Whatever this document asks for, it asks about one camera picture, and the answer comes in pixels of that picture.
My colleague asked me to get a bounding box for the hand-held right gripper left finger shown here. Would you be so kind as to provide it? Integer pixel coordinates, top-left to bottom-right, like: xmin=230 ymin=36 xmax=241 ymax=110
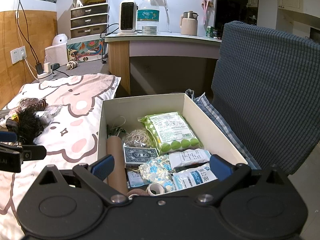
xmin=27 ymin=154 xmax=128 ymax=203

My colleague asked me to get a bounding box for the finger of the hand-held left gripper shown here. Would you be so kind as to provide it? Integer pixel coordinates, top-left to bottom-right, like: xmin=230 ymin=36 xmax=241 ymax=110
xmin=21 ymin=145 xmax=47 ymax=161
xmin=0 ymin=131 xmax=17 ymax=143

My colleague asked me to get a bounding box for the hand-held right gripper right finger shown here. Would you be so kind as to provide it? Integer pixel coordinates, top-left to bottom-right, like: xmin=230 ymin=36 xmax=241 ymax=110
xmin=196 ymin=154 xmax=298 ymax=203

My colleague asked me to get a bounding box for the blue white medicine sachet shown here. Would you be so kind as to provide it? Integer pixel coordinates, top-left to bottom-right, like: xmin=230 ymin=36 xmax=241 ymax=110
xmin=172 ymin=164 xmax=218 ymax=190

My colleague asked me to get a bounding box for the blue playing card deck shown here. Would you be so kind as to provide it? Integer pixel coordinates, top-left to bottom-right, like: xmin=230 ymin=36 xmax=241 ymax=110
xmin=123 ymin=147 xmax=160 ymax=168

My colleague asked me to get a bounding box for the bag of beige hair ties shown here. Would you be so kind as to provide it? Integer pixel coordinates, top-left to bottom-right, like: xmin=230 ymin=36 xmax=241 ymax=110
xmin=121 ymin=129 xmax=157 ymax=148

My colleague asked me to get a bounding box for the white cardboard box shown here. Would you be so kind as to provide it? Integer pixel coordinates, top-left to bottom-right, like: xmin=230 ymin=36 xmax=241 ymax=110
xmin=96 ymin=93 xmax=248 ymax=198

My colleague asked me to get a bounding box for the brown paper tube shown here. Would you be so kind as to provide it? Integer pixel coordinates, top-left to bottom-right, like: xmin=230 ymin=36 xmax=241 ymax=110
xmin=107 ymin=135 xmax=128 ymax=196

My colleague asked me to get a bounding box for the black feather toy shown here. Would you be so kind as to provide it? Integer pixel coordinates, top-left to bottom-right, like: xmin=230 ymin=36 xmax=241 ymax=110
xmin=14 ymin=110 xmax=45 ymax=145

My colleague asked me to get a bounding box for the light blue small packet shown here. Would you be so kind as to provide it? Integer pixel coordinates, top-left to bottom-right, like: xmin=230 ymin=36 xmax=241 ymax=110
xmin=127 ymin=170 xmax=143 ymax=188

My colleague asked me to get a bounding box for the blue checked cloth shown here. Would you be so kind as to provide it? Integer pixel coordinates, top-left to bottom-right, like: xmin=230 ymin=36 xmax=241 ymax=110
xmin=185 ymin=89 xmax=262 ymax=170

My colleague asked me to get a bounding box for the brown hair claw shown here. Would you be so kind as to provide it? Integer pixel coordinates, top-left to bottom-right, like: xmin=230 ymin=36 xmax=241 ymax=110
xmin=19 ymin=98 xmax=48 ymax=112

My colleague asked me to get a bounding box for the brown bandage roll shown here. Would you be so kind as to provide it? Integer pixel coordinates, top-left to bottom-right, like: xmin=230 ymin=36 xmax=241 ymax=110
xmin=127 ymin=187 xmax=148 ymax=198

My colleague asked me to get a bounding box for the clear plastic bag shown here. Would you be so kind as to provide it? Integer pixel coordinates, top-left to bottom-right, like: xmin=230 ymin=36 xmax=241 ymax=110
xmin=41 ymin=104 xmax=63 ymax=124

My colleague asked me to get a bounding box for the pale tape roll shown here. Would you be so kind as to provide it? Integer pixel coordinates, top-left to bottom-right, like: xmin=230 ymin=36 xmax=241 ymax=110
xmin=146 ymin=182 xmax=165 ymax=196

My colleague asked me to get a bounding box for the blue floral pouch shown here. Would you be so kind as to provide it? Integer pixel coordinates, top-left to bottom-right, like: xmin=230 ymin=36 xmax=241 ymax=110
xmin=139 ymin=154 xmax=175 ymax=193

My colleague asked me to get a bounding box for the green dotted packet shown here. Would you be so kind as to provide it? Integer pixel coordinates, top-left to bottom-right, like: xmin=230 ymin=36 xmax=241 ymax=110
xmin=139 ymin=112 xmax=204 ymax=155

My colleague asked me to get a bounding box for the white power strip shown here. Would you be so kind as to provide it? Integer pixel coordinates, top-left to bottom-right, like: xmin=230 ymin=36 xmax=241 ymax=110
xmin=37 ymin=71 xmax=53 ymax=81

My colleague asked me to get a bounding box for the blue grey covered chair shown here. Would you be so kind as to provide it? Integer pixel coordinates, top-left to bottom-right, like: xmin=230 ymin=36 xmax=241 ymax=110
xmin=211 ymin=20 xmax=320 ymax=175

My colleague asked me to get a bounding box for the white humidifier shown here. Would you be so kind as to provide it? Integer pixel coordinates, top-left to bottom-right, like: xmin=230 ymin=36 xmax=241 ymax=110
xmin=45 ymin=34 xmax=69 ymax=67

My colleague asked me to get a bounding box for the grey mattress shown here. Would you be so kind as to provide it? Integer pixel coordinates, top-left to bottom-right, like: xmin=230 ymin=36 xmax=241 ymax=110
xmin=51 ymin=60 xmax=112 ymax=80

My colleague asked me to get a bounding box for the colourful printed box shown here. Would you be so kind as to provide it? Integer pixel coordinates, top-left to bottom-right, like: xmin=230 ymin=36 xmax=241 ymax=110
xmin=67 ymin=40 xmax=109 ymax=62

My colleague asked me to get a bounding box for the wooden desk with pale top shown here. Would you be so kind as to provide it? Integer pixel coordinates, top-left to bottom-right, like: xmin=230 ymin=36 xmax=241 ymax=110
xmin=104 ymin=31 xmax=223 ymax=96

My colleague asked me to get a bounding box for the clear plastic drawer unit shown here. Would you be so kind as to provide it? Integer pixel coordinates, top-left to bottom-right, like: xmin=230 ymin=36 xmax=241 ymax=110
xmin=70 ymin=4 xmax=110 ymax=39

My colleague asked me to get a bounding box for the beige kettle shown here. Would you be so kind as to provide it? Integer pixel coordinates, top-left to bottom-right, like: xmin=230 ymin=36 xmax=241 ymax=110
xmin=180 ymin=11 xmax=199 ymax=36

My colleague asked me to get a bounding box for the white space heater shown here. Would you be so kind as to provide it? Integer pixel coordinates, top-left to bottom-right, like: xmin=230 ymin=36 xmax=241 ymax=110
xmin=117 ymin=0 xmax=138 ymax=35

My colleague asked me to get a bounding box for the large clear water bottle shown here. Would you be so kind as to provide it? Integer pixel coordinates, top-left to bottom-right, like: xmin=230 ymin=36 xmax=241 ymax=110
xmin=137 ymin=0 xmax=160 ymax=34

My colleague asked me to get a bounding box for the brown strap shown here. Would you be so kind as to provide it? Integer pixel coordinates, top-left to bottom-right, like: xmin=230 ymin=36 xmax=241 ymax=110
xmin=5 ymin=119 xmax=18 ymax=133

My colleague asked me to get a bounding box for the white wall socket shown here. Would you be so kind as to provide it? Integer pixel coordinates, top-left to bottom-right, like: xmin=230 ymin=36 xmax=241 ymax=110
xmin=10 ymin=45 xmax=27 ymax=64

